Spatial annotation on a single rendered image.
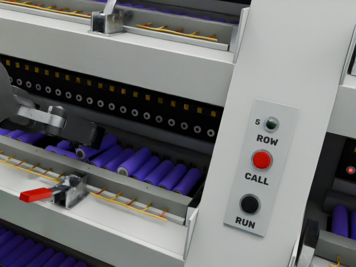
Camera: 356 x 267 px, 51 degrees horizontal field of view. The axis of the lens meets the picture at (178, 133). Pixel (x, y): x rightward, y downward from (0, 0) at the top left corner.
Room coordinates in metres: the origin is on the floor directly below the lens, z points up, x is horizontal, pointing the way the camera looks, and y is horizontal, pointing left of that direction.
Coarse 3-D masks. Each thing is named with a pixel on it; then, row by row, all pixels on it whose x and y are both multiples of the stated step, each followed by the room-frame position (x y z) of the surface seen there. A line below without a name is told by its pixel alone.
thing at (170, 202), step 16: (0, 144) 0.50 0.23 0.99; (16, 144) 0.50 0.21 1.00; (0, 160) 0.48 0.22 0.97; (32, 160) 0.48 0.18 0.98; (48, 160) 0.47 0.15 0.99; (64, 160) 0.47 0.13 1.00; (96, 176) 0.45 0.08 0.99; (112, 176) 0.45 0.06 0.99; (112, 192) 0.45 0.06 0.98; (128, 192) 0.44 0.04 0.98; (144, 192) 0.43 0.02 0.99; (160, 192) 0.43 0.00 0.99; (160, 208) 0.43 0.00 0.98; (176, 208) 0.42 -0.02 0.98
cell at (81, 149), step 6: (108, 138) 0.52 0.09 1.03; (114, 138) 0.53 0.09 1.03; (102, 144) 0.51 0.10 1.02; (108, 144) 0.52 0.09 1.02; (114, 144) 0.53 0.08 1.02; (78, 150) 0.49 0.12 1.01; (84, 150) 0.48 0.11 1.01; (90, 150) 0.49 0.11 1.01; (96, 150) 0.50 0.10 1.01; (102, 150) 0.51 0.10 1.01; (78, 156) 0.49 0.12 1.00; (84, 156) 0.49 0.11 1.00; (90, 156) 0.49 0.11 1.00
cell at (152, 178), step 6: (162, 162) 0.51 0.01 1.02; (168, 162) 0.51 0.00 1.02; (156, 168) 0.49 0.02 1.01; (162, 168) 0.49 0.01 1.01; (168, 168) 0.50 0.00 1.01; (150, 174) 0.47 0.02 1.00; (156, 174) 0.48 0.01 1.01; (162, 174) 0.48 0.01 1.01; (144, 180) 0.46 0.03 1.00; (150, 180) 0.46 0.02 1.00; (156, 180) 0.47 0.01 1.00
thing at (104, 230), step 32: (128, 128) 0.58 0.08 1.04; (160, 128) 0.57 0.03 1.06; (0, 192) 0.44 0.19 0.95; (32, 224) 0.43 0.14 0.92; (64, 224) 0.41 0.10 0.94; (96, 224) 0.40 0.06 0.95; (128, 224) 0.41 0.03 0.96; (160, 224) 0.41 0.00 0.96; (192, 224) 0.35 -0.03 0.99; (96, 256) 0.41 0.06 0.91; (128, 256) 0.39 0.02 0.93; (160, 256) 0.37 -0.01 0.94
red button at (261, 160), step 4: (260, 152) 0.34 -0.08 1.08; (264, 152) 0.34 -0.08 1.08; (256, 156) 0.34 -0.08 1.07; (260, 156) 0.34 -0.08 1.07; (264, 156) 0.34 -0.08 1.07; (268, 156) 0.34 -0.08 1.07; (256, 160) 0.34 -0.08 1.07; (260, 160) 0.34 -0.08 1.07; (264, 160) 0.34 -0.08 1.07; (268, 160) 0.34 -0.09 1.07; (256, 164) 0.34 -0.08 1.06; (260, 164) 0.34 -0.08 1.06; (264, 164) 0.34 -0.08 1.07; (268, 164) 0.34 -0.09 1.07; (260, 168) 0.34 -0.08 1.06
